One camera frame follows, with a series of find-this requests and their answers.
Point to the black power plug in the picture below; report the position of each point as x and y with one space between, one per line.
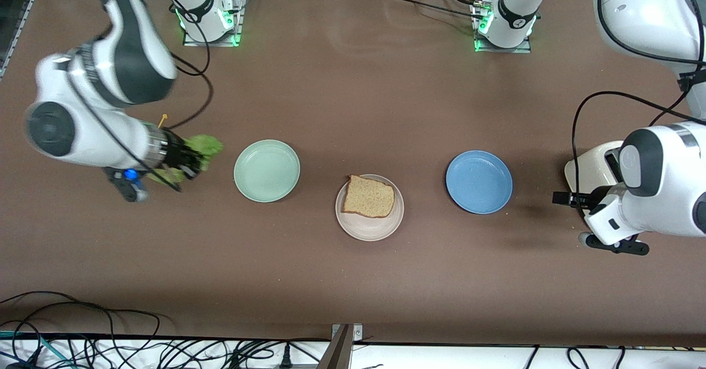
285 361

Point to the aluminium table side rail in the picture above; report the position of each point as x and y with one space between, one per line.
16 27

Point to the brown bread slice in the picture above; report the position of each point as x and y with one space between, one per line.
368 197

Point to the cream white toaster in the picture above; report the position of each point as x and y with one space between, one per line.
590 165

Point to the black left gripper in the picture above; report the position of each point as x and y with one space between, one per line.
591 198

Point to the green lettuce leaf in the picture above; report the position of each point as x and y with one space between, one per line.
208 145

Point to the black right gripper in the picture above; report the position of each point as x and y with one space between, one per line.
175 152

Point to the metal table edge bracket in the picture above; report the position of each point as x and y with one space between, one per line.
342 352

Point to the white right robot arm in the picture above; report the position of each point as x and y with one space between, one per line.
127 60

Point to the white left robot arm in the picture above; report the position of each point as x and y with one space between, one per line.
645 5

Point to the blue round plate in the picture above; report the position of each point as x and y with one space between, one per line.
479 181

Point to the green round plate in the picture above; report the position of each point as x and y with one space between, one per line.
267 170

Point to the beige round plate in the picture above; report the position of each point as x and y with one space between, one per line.
369 228

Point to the yellow mustard squeeze bottle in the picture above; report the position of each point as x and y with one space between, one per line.
164 117

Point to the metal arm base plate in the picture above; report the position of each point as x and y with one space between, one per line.
524 49
238 27

